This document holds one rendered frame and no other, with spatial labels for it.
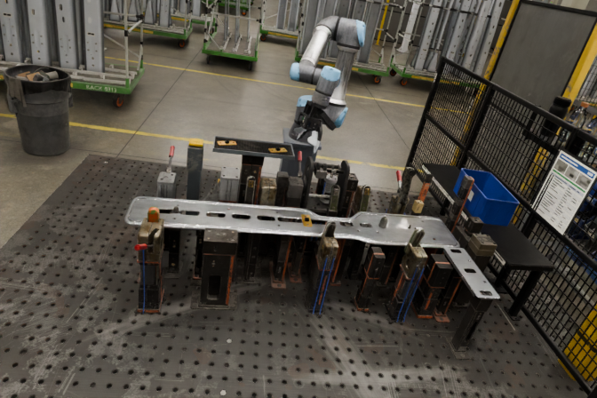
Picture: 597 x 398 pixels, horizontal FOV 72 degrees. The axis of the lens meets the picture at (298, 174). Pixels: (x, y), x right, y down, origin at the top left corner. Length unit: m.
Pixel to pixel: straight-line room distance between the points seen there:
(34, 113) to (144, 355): 2.96
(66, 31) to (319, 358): 4.96
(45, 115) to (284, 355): 3.18
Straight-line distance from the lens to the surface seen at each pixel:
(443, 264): 1.79
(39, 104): 4.14
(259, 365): 1.57
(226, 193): 1.77
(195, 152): 1.89
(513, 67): 4.30
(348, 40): 2.10
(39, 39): 5.92
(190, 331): 1.65
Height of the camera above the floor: 1.95
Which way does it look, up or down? 27 degrees down
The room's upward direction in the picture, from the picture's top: 11 degrees clockwise
